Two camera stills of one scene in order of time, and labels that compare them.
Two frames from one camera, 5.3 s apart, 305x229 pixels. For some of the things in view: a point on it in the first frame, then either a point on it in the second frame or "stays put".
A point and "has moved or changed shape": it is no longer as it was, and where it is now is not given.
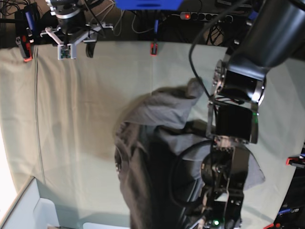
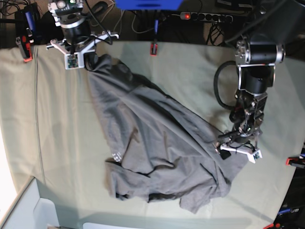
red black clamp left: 26,46 stays put
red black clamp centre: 153,49 stays put
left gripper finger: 90,49 → 90,60
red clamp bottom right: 272,225 stays put
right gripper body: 223,176 → 242,139
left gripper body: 90,37 → 80,49
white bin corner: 29,211 stays put
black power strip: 207,16 stays put
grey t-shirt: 150,135 has moved or changed shape
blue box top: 148,5 stays put
